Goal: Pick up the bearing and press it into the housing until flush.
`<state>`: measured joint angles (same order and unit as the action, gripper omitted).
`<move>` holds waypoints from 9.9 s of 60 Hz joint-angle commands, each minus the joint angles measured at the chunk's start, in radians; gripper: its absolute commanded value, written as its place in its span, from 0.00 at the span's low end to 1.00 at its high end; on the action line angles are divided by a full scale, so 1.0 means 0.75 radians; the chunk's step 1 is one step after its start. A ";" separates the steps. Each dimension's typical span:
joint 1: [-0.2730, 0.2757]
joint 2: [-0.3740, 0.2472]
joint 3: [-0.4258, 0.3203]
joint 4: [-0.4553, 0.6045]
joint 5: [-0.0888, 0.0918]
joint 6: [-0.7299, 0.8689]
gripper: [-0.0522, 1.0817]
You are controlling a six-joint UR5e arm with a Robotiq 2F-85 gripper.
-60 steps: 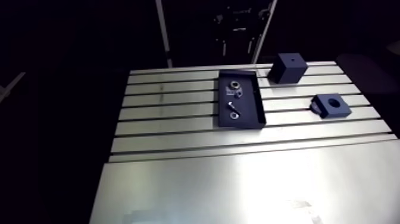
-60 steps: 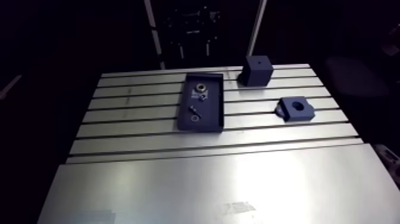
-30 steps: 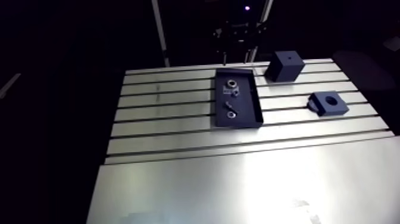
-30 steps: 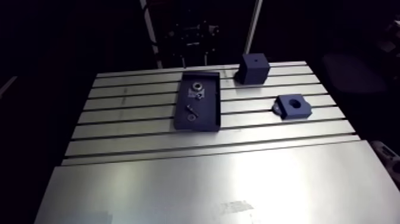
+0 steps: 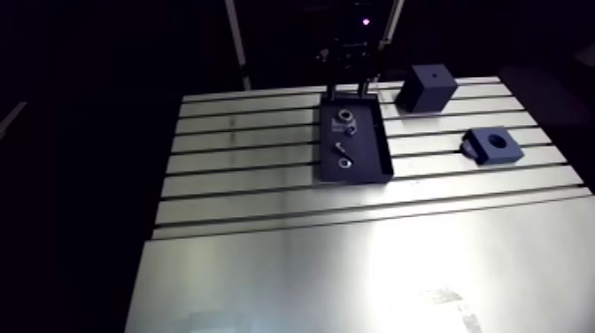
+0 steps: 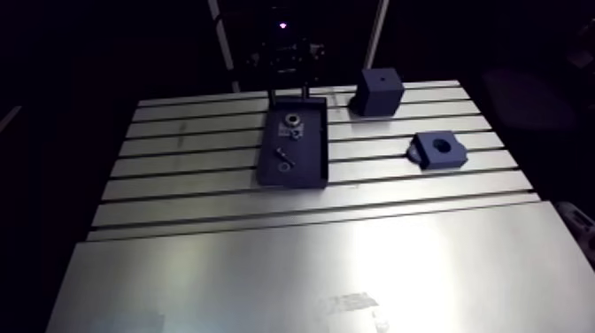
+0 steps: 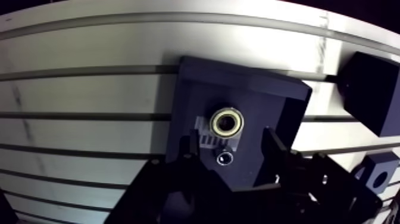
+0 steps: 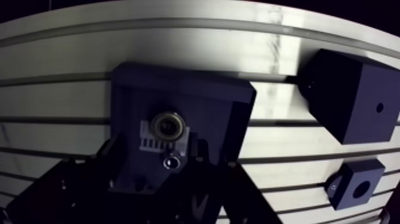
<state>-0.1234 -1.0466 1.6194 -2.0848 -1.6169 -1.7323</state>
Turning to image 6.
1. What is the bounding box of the dark blue-grey housing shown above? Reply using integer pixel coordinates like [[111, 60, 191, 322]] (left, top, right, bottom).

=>
[[406, 130, 468, 171]]

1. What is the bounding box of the steel bolt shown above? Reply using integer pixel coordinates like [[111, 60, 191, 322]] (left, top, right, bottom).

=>
[[275, 147, 297, 167]]

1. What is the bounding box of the dark blue-grey tray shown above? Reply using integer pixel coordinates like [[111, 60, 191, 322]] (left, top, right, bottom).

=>
[[256, 95, 330, 190]]

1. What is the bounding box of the pale post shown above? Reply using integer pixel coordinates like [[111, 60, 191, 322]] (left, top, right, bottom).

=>
[[363, 0, 390, 70], [206, 0, 242, 94]]

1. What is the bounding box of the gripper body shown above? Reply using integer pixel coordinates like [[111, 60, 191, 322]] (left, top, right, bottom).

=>
[[249, 37, 327, 90]]

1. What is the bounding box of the dark blue-grey block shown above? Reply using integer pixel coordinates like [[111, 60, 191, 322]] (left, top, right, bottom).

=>
[[350, 67, 406, 118]]

